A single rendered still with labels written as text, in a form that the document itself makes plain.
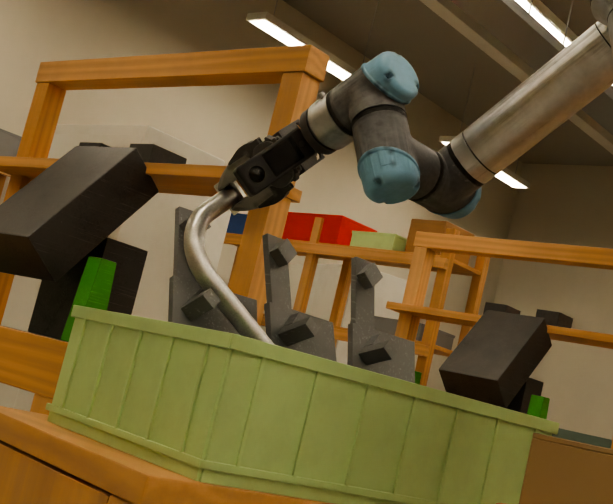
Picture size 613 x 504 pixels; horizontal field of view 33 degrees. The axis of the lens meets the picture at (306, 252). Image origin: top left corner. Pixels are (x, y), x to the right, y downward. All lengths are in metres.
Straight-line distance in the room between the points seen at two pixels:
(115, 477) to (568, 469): 0.49
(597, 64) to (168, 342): 0.64
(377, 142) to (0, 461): 0.66
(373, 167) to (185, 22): 8.18
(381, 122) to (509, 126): 0.17
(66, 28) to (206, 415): 7.56
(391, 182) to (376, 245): 5.88
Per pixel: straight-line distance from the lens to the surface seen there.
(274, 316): 1.55
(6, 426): 1.47
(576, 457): 1.10
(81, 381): 1.46
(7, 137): 7.64
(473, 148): 1.38
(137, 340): 1.34
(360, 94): 1.36
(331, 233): 7.45
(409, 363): 1.75
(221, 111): 9.69
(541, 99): 1.36
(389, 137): 1.32
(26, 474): 1.39
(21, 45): 8.40
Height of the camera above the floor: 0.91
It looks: 8 degrees up
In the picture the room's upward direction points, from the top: 14 degrees clockwise
